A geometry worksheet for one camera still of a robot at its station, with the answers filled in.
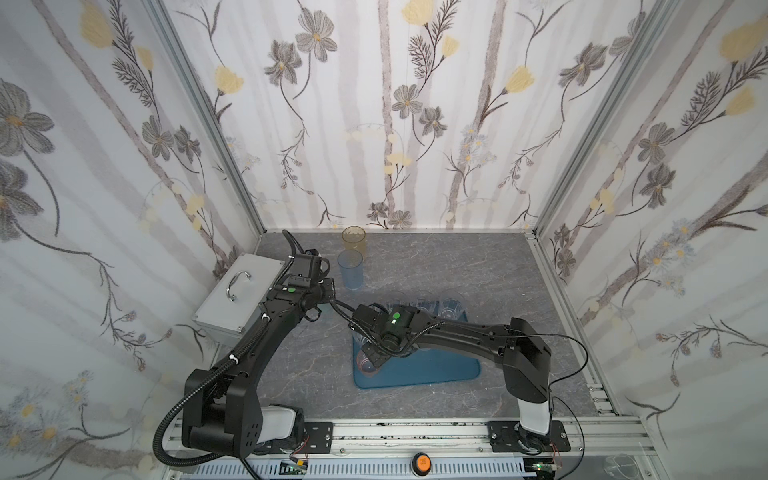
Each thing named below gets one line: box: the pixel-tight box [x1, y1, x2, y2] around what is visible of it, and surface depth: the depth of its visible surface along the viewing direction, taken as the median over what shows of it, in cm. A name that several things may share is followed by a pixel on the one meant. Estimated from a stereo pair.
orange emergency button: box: [412, 452, 432, 477], surface depth 65 cm
